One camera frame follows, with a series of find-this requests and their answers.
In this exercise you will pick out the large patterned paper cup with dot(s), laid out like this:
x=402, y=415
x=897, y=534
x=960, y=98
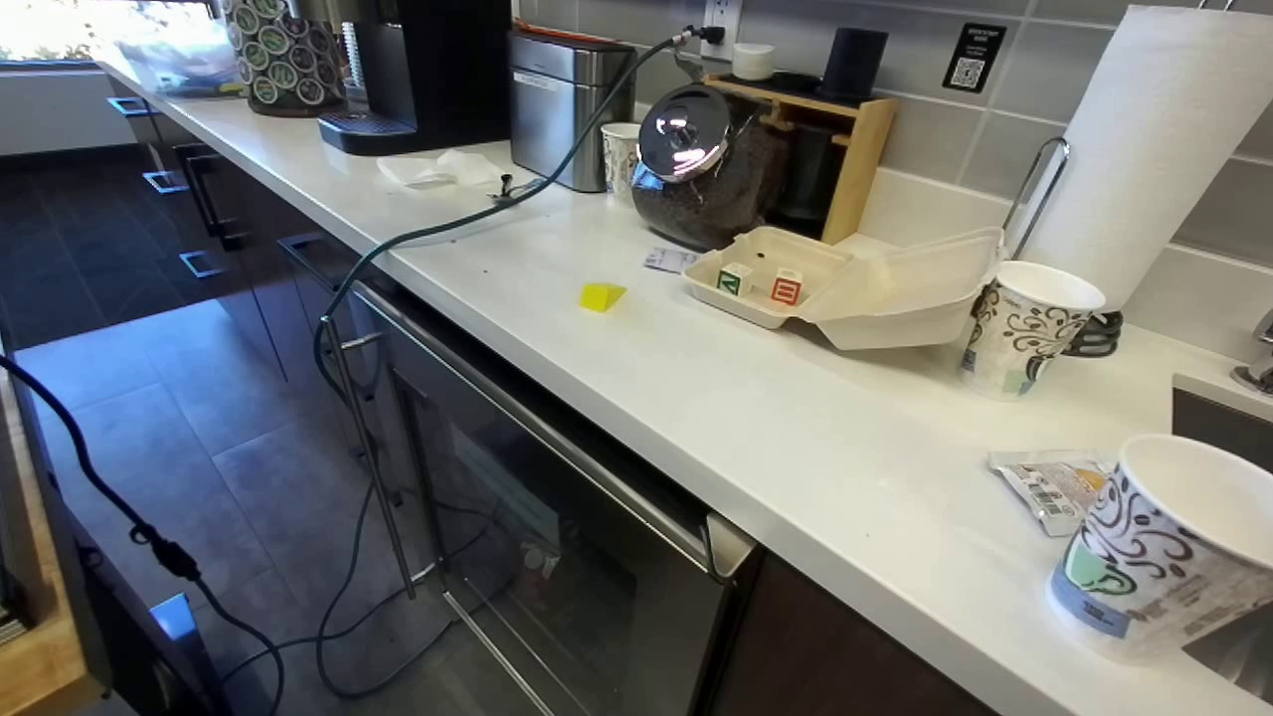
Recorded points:
x=1167, y=542

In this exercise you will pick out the small green cube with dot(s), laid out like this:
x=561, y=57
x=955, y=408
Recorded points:
x=731, y=279

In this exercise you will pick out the crumpled white napkin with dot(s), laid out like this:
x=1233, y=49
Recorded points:
x=438, y=167

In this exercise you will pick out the small white cup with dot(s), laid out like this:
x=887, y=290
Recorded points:
x=617, y=161

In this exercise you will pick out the black box device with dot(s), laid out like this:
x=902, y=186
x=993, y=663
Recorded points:
x=853, y=65

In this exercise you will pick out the small yellow object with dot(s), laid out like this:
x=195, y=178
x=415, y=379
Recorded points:
x=602, y=296

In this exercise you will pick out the white paper towel roll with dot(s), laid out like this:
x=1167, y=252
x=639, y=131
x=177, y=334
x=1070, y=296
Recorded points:
x=1154, y=131

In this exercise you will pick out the wooden rack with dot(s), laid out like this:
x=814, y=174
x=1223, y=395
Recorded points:
x=855, y=161

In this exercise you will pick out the wooden table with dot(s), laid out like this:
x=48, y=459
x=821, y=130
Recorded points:
x=32, y=652

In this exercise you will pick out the Keurig coffee machine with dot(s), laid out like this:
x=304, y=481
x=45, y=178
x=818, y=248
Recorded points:
x=432, y=65

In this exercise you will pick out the stainless steel canister box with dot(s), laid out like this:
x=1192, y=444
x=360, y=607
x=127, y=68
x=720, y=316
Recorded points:
x=561, y=106

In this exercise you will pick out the dark round glass jar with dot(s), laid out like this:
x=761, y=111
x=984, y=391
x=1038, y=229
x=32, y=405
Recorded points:
x=700, y=166

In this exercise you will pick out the black QR code sticker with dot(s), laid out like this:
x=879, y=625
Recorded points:
x=977, y=57

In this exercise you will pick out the chrome faucet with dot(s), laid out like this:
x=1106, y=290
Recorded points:
x=1259, y=357

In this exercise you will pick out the small white sachet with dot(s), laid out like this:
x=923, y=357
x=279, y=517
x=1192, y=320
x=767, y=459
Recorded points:
x=671, y=261

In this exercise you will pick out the clear plastic bag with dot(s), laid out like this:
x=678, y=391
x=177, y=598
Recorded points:
x=173, y=53

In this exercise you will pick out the small patterned paper cup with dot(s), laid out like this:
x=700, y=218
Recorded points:
x=1019, y=329

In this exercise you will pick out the printed foil packet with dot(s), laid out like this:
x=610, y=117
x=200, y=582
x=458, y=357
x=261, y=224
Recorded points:
x=1056, y=487

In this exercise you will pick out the under-counter glass door appliance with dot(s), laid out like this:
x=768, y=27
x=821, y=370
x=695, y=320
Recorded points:
x=560, y=542

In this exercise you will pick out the metal paper towel holder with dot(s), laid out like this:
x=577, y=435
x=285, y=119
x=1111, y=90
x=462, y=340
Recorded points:
x=1034, y=186

